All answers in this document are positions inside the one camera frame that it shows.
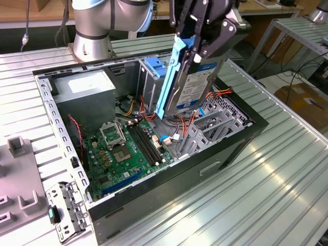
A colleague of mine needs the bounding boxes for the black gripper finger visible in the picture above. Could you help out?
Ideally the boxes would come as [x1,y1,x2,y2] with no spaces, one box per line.
[169,0,193,37]
[191,0,238,63]

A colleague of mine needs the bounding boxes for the hard disk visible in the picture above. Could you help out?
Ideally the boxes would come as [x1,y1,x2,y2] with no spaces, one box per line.
[155,35,228,120]

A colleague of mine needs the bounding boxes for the orange red power wire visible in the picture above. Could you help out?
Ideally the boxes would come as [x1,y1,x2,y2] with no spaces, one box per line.
[209,86,233,99]

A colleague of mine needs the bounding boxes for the grey disk bay cage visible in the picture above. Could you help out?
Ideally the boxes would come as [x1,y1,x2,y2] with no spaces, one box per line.
[176,84,254,159]

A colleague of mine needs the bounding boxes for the wooden desk white legs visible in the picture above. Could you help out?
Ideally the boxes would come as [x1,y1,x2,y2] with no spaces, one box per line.
[0,0,304,49]

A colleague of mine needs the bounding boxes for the blue plastic drive latch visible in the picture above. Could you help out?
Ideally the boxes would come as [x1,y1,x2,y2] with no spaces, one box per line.
[144,57,170,79]

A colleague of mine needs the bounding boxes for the grey optical drive cage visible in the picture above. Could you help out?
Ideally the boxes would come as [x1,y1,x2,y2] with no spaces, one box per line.
[137,57,165,113]

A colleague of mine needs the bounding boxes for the metal slat side table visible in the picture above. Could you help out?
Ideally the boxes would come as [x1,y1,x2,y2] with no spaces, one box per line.
[245,17,328,77]

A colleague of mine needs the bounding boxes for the large cardboard box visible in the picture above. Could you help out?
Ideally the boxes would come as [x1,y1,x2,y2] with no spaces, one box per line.
[274,83,328,129]

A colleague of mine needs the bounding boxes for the black RAM slot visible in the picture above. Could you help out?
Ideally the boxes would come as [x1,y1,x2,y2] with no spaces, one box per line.
[134,122,162,163]
[127,124,155,166]
[138,121,167,162]
[131,124,159,165]

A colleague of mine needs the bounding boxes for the thin locking lever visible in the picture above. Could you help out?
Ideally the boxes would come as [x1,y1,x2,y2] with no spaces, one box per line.
[115,119,127,144]

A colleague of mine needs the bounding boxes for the metal socket cover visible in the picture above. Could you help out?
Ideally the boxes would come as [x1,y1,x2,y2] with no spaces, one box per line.
[99,122,127,151]

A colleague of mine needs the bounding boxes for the grey power supply unit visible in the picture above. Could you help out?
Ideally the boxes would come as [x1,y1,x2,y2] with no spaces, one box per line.
[52,69,117,134]

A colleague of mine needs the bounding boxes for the CPU socket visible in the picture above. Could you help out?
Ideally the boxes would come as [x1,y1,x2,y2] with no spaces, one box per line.
[110,144,133,165]

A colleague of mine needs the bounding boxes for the green motherboard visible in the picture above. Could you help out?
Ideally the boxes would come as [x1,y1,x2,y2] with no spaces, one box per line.
[81,120,177,203]

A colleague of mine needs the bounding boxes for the black PC case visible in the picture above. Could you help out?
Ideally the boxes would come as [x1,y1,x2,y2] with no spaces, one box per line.
[32,47,269,245]

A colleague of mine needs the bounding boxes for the blue expansion slot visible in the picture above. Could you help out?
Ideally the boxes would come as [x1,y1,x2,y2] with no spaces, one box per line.
[101,171,142,196]

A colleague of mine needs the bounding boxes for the grey parts rack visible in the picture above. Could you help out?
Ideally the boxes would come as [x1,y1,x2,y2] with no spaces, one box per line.
[0,135,52,235]

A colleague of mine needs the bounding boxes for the teal and black clip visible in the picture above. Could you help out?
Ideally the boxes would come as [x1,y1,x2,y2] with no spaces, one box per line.
[48,206,62,225]

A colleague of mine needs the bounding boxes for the yellow wire bundle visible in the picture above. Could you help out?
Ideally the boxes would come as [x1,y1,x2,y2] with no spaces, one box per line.
[122,98,138,115]

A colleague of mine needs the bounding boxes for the orange black wire bundle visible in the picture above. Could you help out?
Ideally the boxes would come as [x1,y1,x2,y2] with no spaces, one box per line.
[115,94,198,140]

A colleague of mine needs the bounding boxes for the white plug blue wire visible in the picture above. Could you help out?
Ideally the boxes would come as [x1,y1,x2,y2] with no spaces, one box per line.
[159,135,173,147]

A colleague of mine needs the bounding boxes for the red black twisted wire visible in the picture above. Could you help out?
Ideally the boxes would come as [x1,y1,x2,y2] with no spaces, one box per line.
[67,115,85,165]

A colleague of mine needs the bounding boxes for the black cable silver connector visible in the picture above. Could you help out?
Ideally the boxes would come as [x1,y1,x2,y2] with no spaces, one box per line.
[20,0,31,52]

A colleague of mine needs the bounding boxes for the metal expansion card bracket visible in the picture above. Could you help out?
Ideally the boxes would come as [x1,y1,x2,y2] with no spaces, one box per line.
[45,180,90,244]

